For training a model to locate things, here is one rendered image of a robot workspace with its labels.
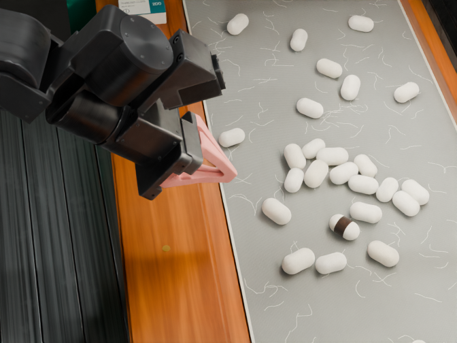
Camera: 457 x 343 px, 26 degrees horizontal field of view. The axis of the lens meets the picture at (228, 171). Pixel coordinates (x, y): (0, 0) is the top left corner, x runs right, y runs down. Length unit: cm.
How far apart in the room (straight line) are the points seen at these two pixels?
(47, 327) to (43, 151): 28
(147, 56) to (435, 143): 48
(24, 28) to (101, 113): 10
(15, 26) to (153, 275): 30
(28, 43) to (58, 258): 38
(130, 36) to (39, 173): 46
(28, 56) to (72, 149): 45
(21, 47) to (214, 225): 33
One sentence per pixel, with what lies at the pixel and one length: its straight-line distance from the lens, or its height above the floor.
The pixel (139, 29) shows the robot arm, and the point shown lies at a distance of 85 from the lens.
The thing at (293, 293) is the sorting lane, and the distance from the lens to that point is 104.
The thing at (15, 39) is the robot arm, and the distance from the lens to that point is 87.
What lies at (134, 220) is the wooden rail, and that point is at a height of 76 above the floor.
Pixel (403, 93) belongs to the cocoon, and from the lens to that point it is 125.
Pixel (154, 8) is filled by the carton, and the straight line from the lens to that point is 132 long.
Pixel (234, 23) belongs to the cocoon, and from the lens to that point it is 133.
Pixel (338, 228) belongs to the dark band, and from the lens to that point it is 108.
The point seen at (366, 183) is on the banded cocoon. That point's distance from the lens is 113.
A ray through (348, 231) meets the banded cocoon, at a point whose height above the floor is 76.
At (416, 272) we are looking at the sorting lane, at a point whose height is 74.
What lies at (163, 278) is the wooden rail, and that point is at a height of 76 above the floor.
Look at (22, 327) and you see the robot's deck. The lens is 112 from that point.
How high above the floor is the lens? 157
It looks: 46 degrees down
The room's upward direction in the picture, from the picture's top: straight up
